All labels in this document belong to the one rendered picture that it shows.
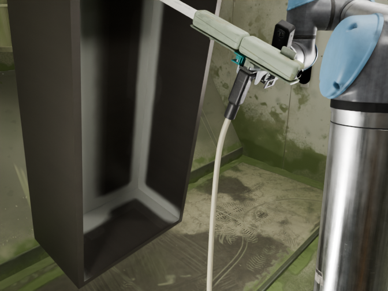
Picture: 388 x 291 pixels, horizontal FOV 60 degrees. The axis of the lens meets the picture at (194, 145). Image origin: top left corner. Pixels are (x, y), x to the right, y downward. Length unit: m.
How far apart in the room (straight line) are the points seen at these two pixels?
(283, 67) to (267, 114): 2.42
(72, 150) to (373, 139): 0.83
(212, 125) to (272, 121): 0.57
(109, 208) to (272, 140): 1.85
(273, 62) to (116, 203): 1.30
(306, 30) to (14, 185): 1.86
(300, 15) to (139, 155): 1.13
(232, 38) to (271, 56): 0.11
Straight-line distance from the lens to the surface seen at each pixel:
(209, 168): 3.09
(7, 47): 2.18
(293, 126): 3.08
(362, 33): 0.51
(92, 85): 1.47
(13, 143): 2.38
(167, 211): 1.84
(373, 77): 0.51
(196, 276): 2.10
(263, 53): 0.79
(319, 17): 1.08
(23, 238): 2.29
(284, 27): 0.90
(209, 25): 0.88
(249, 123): 3.32
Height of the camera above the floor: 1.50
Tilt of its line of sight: 23 degrees down
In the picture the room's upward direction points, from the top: straight up
